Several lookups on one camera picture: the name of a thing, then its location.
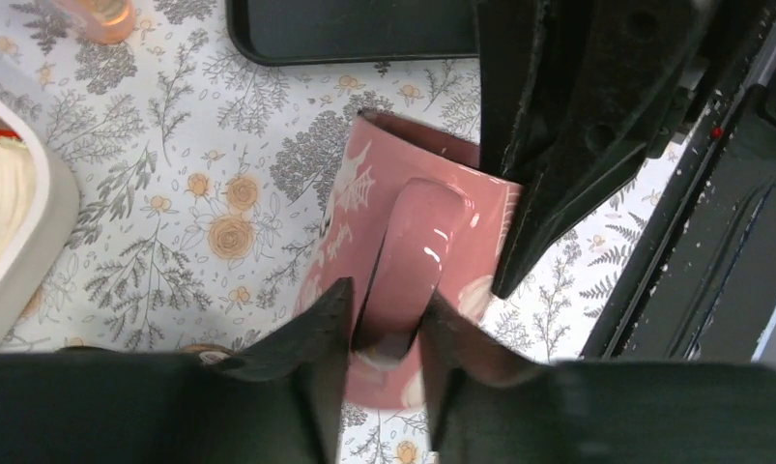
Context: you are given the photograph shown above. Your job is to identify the white corn cob toy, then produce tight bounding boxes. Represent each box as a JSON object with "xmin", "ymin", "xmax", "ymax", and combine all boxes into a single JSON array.
[{"xmin": 0, "ymin": 137, "xmax": 36, "ymax": 258}]

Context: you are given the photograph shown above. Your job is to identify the white plastic vegetable tub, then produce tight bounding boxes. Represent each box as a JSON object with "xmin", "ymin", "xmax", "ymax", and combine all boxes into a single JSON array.
[{"xmin": 0, "ymin": 101, "xmax": 79, "ymax": 346}]

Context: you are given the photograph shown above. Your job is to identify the black mug with tan rim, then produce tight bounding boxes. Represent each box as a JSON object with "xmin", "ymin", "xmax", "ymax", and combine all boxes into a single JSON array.
[{"xmin": 58, "ymin": 344, "xmax": 235, "ymax": 359}]

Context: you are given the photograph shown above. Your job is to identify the pink drink bottle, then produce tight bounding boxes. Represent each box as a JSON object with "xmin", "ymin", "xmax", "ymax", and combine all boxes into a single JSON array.
[{"xmin": 50, "ymin": 0, "xmax": 136, "ymax": 44}]

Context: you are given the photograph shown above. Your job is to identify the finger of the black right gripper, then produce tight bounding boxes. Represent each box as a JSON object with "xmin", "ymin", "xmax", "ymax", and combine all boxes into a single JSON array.
[
  {"xmin": 492, "ymin": 1, "xmax": 714, "ymax": 298},
  {"xmin": 474, "ymin": 0, "xmax": 552, "ymax": 184}
]

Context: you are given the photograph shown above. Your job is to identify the pink glass mug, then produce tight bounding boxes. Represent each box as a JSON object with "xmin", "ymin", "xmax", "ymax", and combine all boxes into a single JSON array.
[{"xmin": 295, "ymin": 110, "xmax": 522, "ymax": 410}]

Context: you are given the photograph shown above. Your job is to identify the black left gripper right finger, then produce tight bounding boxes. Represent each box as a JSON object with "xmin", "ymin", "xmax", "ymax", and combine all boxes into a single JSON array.
[{"xmin": 418, "ymin": 295, "xmax": 776, "ymax": 463}]

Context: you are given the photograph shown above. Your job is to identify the black serving tray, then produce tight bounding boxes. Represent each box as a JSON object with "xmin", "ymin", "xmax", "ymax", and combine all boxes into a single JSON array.
[{"xmin": 225, "ymin": 0, "xmax": 477, "ymax": 67}]

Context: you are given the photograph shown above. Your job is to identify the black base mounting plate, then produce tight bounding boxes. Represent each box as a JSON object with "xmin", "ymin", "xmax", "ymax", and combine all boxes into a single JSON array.
[{"xmin": 581, "ymin": 1, "xmax": 776, "ymax": 361}]

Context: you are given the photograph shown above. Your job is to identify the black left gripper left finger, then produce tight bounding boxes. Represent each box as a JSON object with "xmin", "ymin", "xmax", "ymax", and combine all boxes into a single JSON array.
[{"xmin": 0, "ymin": 278, "xmax": 353, "ymax": 463}]

